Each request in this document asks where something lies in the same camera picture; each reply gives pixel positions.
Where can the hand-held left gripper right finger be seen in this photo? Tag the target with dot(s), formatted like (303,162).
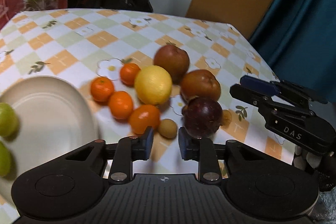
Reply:
(183,144)

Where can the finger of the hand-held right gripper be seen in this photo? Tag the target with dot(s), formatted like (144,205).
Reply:
(258,85)
(245,94)

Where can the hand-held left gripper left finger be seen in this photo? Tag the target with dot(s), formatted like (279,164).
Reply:
(148,140)

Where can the orange tangerine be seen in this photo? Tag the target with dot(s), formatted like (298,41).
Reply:
(102,88)
(130,73)
(143,117)
(120,105)

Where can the dark purple mangosteen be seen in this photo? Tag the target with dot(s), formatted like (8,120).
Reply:
(202,116)

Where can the red-brown apple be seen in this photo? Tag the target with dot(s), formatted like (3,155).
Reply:
(200,85)
(172,60)

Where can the yellow lemon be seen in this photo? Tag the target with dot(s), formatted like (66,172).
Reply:
(153,85)

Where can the white oval plate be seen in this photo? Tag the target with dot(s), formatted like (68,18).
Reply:
(52,113)

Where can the person's right hand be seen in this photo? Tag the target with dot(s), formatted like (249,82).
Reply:
(323,171)

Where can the teal curtain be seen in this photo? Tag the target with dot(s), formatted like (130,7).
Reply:
(302,29)

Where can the checkered floral tablecloth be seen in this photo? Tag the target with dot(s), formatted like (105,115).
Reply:
(78,29)

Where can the green round fruit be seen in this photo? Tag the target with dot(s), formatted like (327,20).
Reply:
(4,159)
(6,120)

